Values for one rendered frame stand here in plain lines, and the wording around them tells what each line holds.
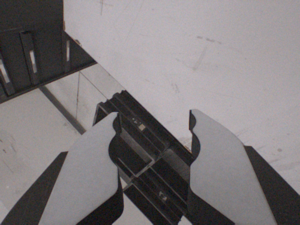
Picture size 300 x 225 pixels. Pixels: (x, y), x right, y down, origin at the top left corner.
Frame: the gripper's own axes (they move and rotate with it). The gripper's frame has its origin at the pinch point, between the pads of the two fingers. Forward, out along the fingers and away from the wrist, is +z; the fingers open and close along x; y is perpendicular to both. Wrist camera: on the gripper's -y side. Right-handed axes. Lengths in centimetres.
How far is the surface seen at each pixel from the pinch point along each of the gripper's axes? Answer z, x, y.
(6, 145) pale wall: 162, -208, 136
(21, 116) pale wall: 205, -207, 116
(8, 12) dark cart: 79, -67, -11
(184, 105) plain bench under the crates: 23.5, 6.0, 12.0
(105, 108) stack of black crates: 63, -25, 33
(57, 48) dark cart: 96, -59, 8
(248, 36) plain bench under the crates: 16.4, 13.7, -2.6
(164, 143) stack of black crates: 57, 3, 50
